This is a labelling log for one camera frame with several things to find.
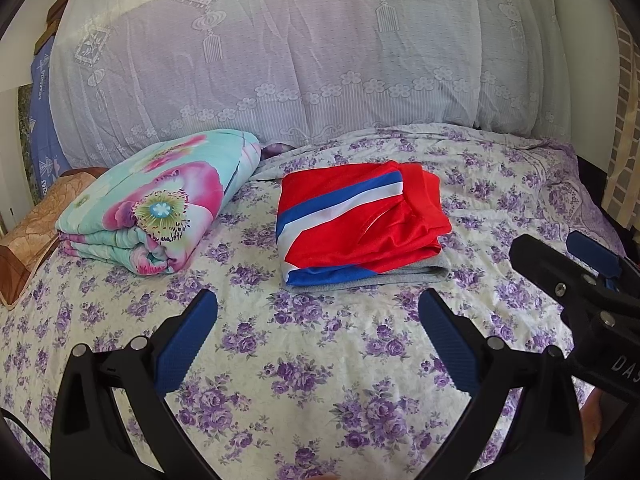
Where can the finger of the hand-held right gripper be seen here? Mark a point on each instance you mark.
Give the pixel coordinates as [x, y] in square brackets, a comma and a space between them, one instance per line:
[592, 256]
[545, 270]

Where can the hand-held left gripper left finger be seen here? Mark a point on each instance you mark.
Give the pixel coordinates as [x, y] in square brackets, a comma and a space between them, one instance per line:
[185, 345]

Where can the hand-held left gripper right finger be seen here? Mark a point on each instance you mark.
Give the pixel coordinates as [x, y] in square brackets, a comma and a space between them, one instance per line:
[450, 345]

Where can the red pants with blue stripe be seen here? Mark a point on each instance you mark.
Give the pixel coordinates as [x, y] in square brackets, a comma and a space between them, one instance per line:
[360, 220]

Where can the person's right forearm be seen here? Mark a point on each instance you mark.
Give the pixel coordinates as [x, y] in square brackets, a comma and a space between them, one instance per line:
[592, 425]

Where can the grey pants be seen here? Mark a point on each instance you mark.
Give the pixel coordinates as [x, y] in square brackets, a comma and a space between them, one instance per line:
[400, 276]

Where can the purple floral bed sheet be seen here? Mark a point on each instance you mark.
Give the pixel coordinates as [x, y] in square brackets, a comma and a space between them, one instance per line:
[325, 350]

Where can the beige patterned curtain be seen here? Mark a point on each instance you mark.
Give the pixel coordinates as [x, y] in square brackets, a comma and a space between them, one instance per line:
[625, 135]

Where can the folded floral quilt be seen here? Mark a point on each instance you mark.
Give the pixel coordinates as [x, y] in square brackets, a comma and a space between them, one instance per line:
[165, 195]

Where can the brown pillow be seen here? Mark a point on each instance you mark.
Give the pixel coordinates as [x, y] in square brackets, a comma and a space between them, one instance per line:
[35, 230]

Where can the green patterned board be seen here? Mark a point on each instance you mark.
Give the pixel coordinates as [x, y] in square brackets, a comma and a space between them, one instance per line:
[27, 150]

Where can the blue printed cloth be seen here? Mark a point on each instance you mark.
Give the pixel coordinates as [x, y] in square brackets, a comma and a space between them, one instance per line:
[42, 125]

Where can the white lace covered bedding pile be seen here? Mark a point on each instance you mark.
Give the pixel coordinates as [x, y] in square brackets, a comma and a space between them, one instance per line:
[300, 50]

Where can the wooden frame piece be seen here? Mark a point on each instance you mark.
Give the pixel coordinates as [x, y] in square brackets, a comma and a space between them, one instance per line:
[50, 27]

